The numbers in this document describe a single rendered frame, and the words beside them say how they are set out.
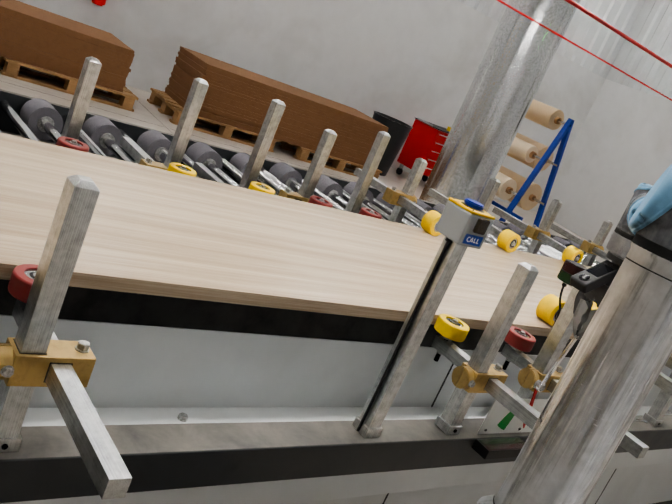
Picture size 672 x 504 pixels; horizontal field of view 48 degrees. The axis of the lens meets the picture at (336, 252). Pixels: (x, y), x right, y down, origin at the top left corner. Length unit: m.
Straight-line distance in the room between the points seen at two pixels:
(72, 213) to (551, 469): 0.73
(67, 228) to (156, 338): 0.48
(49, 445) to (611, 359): 0.82
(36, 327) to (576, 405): 0.74
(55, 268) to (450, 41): 9.93
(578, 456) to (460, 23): 9.92
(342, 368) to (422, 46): 8.95
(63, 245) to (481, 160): 5.02
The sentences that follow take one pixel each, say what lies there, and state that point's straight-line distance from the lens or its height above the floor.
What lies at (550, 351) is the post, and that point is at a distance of 1.93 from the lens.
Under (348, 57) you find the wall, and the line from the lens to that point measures 9.92.
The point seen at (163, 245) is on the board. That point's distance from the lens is 1.57.
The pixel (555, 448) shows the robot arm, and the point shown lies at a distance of 1.11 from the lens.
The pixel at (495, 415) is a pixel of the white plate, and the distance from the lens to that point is 1.88.
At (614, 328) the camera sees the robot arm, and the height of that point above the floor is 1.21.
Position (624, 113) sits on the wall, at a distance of 12.85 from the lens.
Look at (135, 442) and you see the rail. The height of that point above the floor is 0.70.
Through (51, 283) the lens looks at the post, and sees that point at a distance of 1.08.
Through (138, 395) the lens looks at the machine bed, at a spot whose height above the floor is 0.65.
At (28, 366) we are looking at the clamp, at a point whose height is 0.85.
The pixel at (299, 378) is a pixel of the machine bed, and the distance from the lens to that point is 1.72.
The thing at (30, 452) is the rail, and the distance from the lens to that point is 1.23.
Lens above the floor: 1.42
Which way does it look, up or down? 15 degrees down
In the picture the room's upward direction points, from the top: 23 degrees clockwise
